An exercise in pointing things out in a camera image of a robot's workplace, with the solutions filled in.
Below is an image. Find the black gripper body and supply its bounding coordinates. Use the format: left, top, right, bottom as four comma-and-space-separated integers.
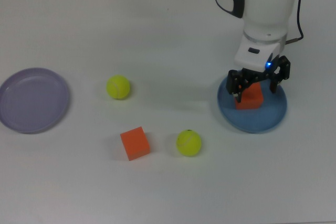
241, 63, 277, 85

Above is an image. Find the purple plastic plate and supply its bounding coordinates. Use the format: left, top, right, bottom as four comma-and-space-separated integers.
0, 67, 71, 134

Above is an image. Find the yellow tennis ball black print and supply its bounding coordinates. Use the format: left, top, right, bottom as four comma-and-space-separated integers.
175, 129, 202, 157

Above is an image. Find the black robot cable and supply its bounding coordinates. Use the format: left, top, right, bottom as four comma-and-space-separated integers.
285, 0, 305, 45

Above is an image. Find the orange foam cube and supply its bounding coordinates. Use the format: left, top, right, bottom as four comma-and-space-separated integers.
234, 82, 264, 110
120, 126, 151, 162

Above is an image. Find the blue plastic plate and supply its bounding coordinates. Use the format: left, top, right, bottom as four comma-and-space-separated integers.
217, 76, 288, 134

